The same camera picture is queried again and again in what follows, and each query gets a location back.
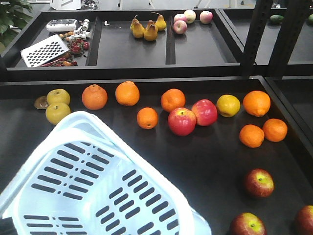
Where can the large orange with nub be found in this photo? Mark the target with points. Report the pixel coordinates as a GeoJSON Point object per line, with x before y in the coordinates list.
{"type": "Point", "coordinates": [257, 103]}

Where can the red apple front left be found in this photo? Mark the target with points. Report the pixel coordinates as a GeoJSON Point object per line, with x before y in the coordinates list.
{"type": "Point", "coordinates": [247, 224]}

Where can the light blue plastic basket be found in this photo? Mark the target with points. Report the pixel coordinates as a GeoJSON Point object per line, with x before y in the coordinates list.
{"type": "Point", "coordinates": [83, 179]}

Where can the white electronic scale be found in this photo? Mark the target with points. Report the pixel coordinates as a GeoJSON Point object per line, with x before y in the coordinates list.
{"type": "Point", "coordinates": [61, 25]}

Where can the black wooden produce display stand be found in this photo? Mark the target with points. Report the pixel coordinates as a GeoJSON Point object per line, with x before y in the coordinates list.
{"type": "Point", "coordinates": [209, 165]}

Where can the orange small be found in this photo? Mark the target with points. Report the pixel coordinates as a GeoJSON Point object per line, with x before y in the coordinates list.
{"type": "Point", "coordinates": [275, 130]}
{"type": "Point", "coordinates": [251, 136]}

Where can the red apple mid left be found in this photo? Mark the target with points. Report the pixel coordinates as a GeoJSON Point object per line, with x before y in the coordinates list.
{"type": "Point", "coordinates": [259, 183]}

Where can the orange small right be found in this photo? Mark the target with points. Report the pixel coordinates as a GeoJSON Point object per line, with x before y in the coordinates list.
{"type": "Point", "coordinates": [275, 130]}

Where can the bright red apple left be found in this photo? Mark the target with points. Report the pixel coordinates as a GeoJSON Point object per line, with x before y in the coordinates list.
{"type": "Point", "coordinates": [182, 121]}

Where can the yellow apple pear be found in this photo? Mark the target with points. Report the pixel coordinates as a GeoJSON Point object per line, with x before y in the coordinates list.
{"type": "Point", "coordinates": [228, 105]}

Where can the bright red apple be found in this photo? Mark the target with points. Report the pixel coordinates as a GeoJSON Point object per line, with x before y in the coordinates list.
{"type": "Point", "coordinates": [205, 111]}
{"type": "Point", "coordinates": [182, 121]}

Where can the black upright shelf post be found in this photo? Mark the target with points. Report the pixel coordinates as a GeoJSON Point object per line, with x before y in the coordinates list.
{"type": "Point", "coordinates": [258, 21]}

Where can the bright red apple right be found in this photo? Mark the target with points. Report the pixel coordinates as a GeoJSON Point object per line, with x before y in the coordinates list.
{"type": "Point", "coordinates": [205, 111]}

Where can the orange behind red apples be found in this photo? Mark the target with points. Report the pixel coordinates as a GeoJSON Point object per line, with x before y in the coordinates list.
{"type": "Point", "coordinates": [172, 99]}

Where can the orange small front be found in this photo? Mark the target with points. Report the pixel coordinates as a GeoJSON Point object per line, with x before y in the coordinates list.
{"type": "Point", "coordinates": [251, 136]}

